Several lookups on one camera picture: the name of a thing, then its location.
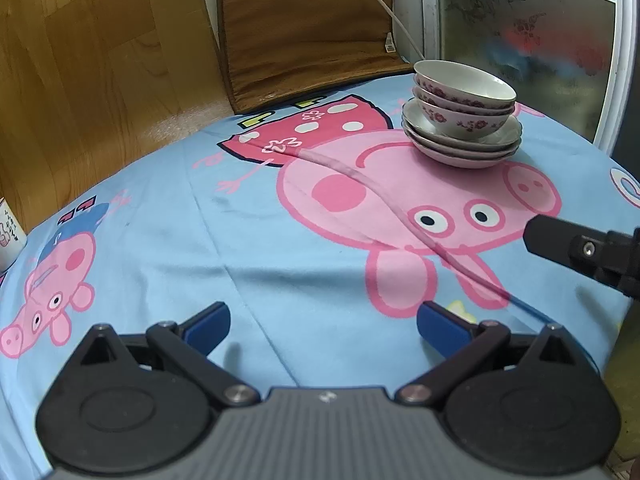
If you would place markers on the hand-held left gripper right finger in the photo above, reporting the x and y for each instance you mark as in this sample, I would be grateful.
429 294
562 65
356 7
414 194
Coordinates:
440 322

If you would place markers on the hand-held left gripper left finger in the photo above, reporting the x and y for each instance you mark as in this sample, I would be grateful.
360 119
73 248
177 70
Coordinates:
210 322

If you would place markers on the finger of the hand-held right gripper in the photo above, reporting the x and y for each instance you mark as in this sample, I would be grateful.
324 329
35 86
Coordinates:
555 240

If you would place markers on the white floral plate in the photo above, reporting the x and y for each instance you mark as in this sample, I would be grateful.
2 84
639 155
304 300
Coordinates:
415 117
450 149
465 161

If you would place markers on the white floral bowl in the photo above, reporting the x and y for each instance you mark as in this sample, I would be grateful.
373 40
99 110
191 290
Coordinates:
465 77
450 106
460 122

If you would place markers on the blue cartoon printed blanket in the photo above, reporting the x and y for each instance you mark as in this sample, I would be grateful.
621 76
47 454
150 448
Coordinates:
200 240

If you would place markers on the white printed mug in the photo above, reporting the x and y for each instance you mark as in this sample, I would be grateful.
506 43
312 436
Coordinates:
10 235

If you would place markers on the white framed glass door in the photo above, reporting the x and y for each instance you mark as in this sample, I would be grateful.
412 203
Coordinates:
430 10

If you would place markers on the brown cushion mat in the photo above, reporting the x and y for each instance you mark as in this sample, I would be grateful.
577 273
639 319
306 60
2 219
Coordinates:
300 35

